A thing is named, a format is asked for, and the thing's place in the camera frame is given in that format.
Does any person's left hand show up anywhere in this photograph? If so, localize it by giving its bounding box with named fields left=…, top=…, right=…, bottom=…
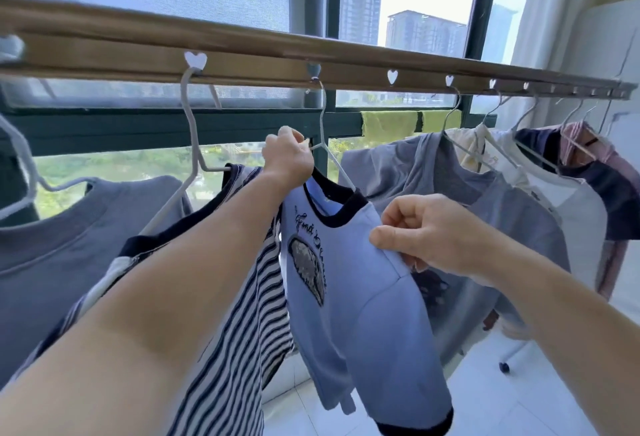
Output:
left=261, top=125, right=316, bottom=188

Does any person's right hand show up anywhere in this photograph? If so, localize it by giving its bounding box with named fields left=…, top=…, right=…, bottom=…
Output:
left=369, top=194, right=501, bottom=284

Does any white wire clothes hanger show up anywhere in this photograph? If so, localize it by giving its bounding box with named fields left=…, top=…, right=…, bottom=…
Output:
left=277, top=78, right=357, bottom=192

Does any light blue sweatshirt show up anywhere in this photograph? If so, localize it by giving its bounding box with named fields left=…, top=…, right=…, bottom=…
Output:
left=277, top=168, right=455, bottom=436

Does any person's left forearm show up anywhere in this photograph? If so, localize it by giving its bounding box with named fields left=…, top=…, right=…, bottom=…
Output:
left=0, top=170, right=296, bottom=436

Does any person's right forearm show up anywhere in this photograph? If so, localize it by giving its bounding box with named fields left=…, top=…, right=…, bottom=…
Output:
left=475, top=231, right=640, bottom=436

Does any row of white hangers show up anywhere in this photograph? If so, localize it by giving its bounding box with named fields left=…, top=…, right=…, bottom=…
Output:
left=0, top=66, right=615, bottom=236

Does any yellow-green towel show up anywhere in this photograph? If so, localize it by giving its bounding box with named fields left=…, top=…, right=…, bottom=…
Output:
left=361, top=110, right=419, bottom=149
left=421, top=109, right=463, bottom=134

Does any grey t-shirt with dark print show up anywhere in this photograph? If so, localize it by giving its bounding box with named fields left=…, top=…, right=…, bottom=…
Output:
left=339, top=131, right=571, bottom=366

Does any cream shirt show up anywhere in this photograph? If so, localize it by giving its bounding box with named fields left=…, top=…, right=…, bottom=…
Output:
left=445, top=123, right=506, bottom=173

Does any tall apartment building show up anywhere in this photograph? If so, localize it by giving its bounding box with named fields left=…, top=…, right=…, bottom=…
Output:
left=340, top=0, right=388, bottom=46
left=385, top=10, right=468, bottom=58
left=481, top=4, right=518, bottom=64

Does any white rack leg with caster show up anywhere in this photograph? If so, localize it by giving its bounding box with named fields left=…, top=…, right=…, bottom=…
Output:
left=499, top=341, right=531, bottom=374

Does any white t-shirt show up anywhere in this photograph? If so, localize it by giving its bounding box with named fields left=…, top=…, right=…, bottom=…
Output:
left=492, top=128, right=608, bottom=291

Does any navy white striped shirt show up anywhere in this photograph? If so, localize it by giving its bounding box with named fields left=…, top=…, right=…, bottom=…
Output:
left=10, top=164, right=296, bottom=436

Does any pink garment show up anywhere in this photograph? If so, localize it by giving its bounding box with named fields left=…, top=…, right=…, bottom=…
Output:
left=557, top=120, right=640, bottom=301

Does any navy t-shirt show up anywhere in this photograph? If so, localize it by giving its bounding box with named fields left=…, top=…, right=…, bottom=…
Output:
left=515, top=125, right=640, bottom=241

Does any grey crew neck t-shirt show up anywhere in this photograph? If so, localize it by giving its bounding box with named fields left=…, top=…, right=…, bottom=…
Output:
left=0, top=175, right=193, bottom=386

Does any white sheer curtain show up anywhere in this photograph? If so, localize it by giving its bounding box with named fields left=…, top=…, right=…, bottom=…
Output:
left=495, top=0, right=613, bottom=131

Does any dark window frame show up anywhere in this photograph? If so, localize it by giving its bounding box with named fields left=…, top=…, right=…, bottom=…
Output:
left=0, top=0, right=504, bottom=157

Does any bronze metal drying rail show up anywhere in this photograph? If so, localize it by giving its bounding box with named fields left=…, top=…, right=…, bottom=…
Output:
left=0, top=0, right=638, bottom=101

